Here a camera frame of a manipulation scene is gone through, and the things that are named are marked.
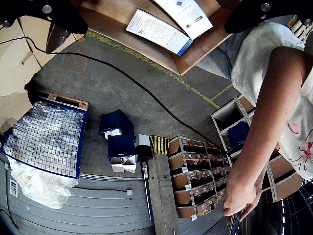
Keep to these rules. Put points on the grey metal shelf rack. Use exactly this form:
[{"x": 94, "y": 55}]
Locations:
[{"x": 225, "y": 115}]

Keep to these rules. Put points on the clear plastic bag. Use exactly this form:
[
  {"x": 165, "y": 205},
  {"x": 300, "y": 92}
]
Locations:
[{"x": 41, "y": 188}]

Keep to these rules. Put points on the shelf with cardboard bins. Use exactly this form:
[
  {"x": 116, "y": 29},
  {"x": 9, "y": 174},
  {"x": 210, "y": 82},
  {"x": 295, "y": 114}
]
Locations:
[{"x": 193, "y": 176}]

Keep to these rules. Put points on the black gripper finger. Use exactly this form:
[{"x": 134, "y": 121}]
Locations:
[
  {"x": 66, "y": 17},
  {"x": 256, "y": 14}
]

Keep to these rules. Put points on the small grey black device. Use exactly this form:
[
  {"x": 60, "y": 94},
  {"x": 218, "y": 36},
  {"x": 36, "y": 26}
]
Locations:
[{"x": 143, "y": 147}]

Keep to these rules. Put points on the flat torn cardboard sheet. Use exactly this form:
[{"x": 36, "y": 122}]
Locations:
[{"x": 14, "y": 73}]

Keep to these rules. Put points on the white printed sticker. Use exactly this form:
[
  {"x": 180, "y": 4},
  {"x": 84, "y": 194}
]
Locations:
[{"x": 13, "y": 188}]

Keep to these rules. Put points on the blue crate with goods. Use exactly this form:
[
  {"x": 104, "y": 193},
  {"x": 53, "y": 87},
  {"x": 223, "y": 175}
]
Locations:
[{"x": 44, "y": 139}]

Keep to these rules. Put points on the open brown cardboard box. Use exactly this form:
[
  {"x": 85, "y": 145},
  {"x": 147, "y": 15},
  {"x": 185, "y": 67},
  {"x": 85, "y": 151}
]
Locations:
[{"x": 200, "y": 49}]

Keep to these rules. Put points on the person in white shirt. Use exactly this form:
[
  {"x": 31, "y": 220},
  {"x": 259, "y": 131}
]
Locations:
[{"x": 254, "y": 56}]

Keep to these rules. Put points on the wooden pallet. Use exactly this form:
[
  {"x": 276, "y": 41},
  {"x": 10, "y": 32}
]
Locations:
[
  {"x": 299, "y": 27},
  {"x": 63, "y": 100}
]

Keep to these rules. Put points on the yellow black hazard marker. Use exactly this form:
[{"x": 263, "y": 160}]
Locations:
[{"x": 159, "y": 144}]

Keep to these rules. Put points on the long white serum box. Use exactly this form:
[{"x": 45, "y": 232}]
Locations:
[{"x": 188, "y": 14}]

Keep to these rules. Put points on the blue and white carton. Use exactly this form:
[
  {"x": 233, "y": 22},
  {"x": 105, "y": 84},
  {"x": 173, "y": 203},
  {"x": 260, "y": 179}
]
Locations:
[{"x": 156, "y": 31}]

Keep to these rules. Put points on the dark blue plastic bin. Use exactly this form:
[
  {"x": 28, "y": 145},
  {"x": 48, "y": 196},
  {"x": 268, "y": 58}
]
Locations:
[{"x": 117, "y": 144}]

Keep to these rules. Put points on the person's hand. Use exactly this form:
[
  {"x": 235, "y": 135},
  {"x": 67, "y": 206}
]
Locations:
[
  {"x": 239, "y": 191},
  {"x": 247, "y": 210}
]

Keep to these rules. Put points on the blue denim jeans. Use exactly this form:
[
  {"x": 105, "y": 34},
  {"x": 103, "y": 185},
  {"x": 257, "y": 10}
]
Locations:
[{"x": 217, "y": 61}]

